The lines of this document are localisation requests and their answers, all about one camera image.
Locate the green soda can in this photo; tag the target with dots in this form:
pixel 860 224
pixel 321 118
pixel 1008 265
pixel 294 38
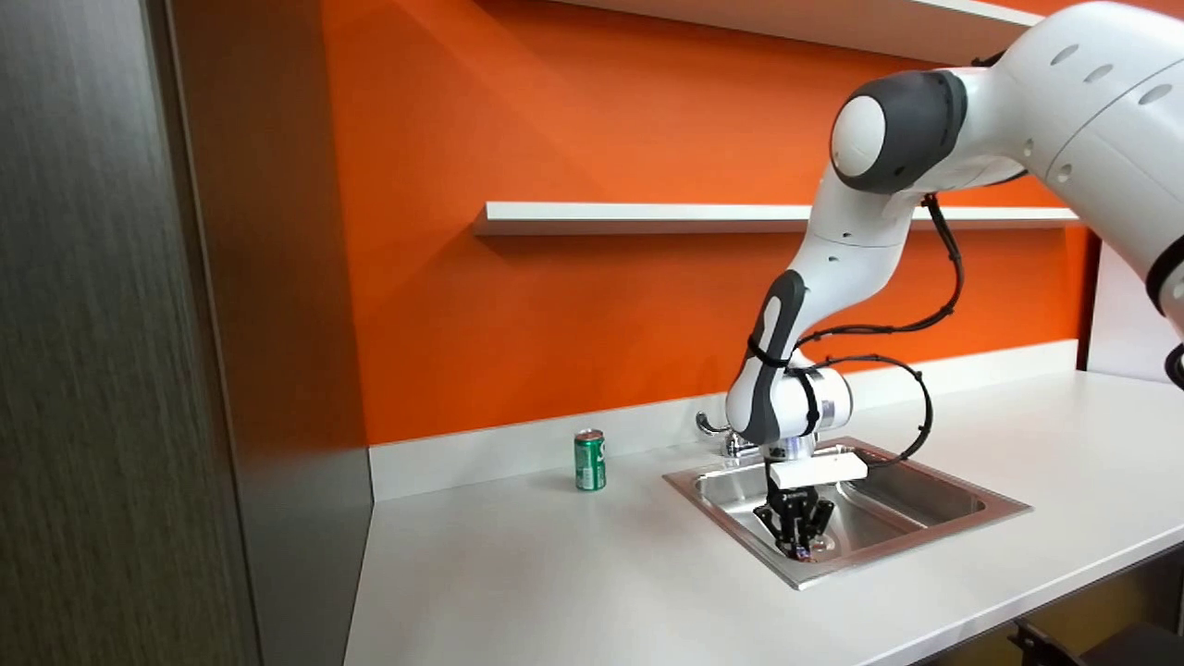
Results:
pixel 590 459

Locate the long white wall shelf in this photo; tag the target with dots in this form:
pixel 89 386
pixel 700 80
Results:
pixel 642 218

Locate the high white wall shelf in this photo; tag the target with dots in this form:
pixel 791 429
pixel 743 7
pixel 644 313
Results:
pixel 862 23

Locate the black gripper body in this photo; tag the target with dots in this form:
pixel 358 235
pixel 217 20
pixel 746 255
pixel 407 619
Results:
pixel 796 498

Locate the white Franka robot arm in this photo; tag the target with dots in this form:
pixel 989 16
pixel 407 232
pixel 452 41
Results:
pixel 986 133

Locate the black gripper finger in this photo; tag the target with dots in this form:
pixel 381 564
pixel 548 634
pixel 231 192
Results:
pixel 820 522
pixel 782 530

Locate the stainless steel sink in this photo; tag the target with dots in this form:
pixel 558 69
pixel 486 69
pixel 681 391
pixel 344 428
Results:
pixel 911 502

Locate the dark wood cabinet panel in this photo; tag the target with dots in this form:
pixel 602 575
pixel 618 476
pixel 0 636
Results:
pixel 136 345

